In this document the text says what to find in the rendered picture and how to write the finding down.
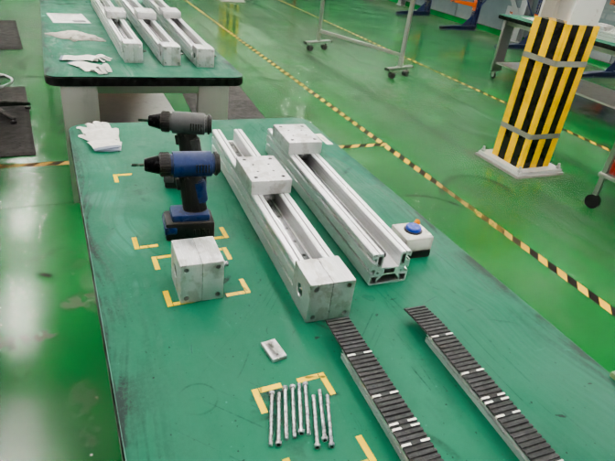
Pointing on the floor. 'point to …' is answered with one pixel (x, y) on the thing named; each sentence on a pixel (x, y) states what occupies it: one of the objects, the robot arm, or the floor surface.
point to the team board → (367, 43)
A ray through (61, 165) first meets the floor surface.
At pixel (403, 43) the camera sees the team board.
